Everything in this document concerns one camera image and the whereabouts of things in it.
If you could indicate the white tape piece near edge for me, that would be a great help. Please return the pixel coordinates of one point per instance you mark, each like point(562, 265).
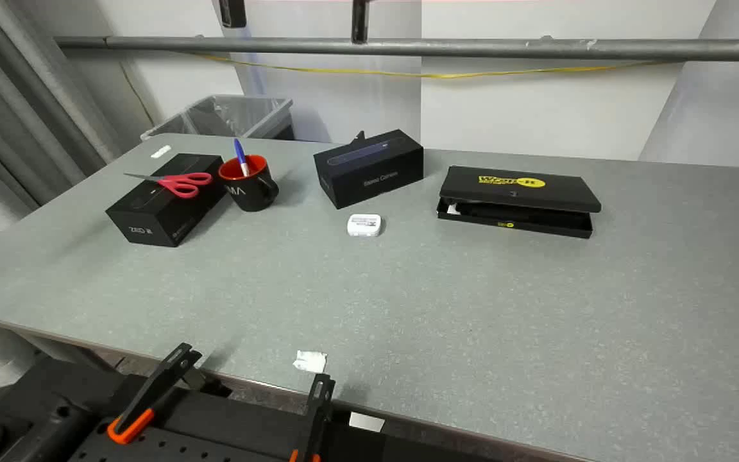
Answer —
point(308, 361)

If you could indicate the black upright box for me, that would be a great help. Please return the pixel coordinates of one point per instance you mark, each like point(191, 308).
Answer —
point(368, 167)

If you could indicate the black mug red inside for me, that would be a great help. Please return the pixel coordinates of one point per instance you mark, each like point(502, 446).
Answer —
point(249, 183)

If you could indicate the grey metal rail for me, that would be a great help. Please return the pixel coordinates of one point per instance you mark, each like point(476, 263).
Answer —
point(636, 50)

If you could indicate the grey plastic bin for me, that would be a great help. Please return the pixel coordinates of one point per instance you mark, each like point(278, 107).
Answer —
point(244, 116)

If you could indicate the white label sticker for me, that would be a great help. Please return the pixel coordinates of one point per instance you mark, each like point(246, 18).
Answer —
point(364, 423)

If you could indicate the right orange black clamp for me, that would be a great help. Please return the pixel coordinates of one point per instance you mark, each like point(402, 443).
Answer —
point(314, 419)

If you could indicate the flat black box yellow logo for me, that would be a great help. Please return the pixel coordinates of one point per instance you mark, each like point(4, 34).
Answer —
point(529, 202)

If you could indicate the blue and white marker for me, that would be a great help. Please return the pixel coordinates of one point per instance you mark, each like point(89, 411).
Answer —
point(241, 158)

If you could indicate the red handled scissors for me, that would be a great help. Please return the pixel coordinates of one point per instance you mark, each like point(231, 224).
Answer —
point(182, 185)

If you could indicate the orange black clamp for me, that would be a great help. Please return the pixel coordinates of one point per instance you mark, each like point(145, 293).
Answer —
point(314, 419)
point(136, 416)

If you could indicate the small white case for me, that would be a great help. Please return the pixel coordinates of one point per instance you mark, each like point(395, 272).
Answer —
point(362, 224)

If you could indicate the black box under scissors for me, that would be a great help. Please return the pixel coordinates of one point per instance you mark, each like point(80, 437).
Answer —
point(153, 215)

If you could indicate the left orange black clamp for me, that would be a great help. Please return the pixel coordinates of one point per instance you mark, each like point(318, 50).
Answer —
point(136, 416)

